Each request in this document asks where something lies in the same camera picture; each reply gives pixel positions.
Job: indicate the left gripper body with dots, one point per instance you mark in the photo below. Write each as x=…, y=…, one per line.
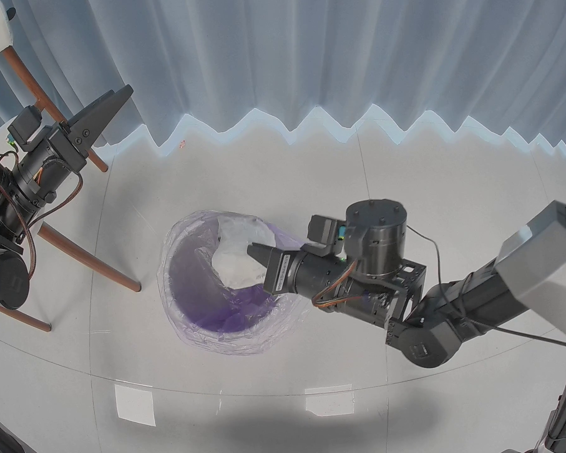
x=47, y=172

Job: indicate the purple plastic bag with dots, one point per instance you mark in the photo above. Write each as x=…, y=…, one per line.
x=226, y=314

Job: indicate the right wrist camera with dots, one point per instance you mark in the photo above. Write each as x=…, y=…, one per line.
x=323, y=229

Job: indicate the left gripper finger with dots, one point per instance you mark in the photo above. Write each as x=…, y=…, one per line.
x=99, y=130
x=87, y=118

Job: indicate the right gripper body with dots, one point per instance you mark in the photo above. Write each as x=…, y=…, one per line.
x=311, y=274

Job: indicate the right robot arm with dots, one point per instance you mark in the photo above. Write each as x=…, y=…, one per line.
x=377, y=234

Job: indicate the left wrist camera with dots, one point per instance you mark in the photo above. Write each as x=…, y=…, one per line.
x=26, y=125

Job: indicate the white wrapper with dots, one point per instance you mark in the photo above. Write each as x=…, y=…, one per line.
x=236, y=262

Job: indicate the pale blue curtain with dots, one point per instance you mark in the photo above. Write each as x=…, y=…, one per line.
x=283, y=40

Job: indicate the white trash bin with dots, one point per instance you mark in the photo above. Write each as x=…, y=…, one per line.
x=174, y=300

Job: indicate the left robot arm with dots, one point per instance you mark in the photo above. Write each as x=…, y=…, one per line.
x=4, y=281

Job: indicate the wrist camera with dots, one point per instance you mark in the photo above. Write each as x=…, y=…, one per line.
x=323, y=229
x=26, y=125

